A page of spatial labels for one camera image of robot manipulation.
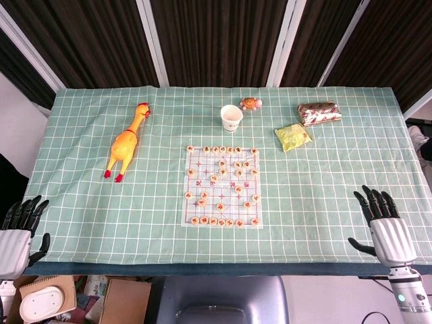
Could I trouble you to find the brown cardboard box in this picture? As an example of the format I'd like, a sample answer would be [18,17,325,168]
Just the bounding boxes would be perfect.
[99,277,153,324]

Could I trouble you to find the open cardboard box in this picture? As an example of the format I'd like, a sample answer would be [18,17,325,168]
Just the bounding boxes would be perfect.
[5,296,24,324]

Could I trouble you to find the cardboard box with white item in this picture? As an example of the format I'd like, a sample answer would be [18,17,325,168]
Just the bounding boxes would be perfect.
[18,275,78,313]

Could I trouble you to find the green checked tablecloth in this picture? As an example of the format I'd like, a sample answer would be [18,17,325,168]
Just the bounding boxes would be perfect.
[25,86,432,268]

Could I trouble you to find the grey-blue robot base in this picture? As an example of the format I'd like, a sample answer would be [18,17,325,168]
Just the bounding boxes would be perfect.
[157,275,288,324]

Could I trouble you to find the yellow-green snack bag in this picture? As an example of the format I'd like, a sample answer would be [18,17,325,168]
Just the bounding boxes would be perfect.
[273,122,314,153]

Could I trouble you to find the colourful printed carton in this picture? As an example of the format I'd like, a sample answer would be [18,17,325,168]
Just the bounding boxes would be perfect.
[83,275,111,300]

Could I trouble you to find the Chinese chess board with pieces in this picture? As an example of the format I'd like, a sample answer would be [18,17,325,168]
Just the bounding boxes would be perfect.
[182,145,264,230]

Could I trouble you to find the white sneaker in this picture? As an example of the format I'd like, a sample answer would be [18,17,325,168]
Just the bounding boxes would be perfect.
[407,125,431,149]

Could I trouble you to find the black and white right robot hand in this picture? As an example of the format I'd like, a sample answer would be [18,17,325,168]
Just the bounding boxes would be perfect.
[347,184,419,269]

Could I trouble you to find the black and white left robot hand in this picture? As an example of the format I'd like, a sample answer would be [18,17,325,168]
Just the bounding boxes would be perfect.
[0,194,51,280]

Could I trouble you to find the orange and pink turtle toy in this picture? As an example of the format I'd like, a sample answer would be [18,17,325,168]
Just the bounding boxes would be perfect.
[239,97,263,112]

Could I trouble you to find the silver and red snack pack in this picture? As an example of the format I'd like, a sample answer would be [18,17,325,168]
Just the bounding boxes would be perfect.
[296,101,344,128]

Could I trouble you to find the black seat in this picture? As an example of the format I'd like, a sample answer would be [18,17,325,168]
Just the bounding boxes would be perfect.
[0,153,30,217]

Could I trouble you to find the white paper cup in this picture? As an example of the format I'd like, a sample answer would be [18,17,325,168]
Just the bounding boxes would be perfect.
[220,104,244,133]

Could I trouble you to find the white partition post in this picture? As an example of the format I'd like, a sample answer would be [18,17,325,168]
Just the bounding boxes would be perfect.
[266,0,307,87]
[136,0,169,87]
[402,88,432,119]
[0,13,65,92]
[317,0,371,87]

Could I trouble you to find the black cable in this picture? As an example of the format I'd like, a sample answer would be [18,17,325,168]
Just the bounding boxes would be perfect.
[358,275,394,292]

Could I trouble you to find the dark brown curtain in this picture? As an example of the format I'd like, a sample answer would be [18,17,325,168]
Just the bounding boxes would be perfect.
[280,0,360,87]
[0,0,160,88]
[150,0,294,88]
[325,0,432,114]

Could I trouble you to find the white oval plastic device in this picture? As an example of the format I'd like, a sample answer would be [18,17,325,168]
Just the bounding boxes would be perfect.
[18,286,67,323]

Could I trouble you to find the yellow rubber chicken toy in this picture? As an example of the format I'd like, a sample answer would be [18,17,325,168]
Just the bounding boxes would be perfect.
[103,102,152,184]

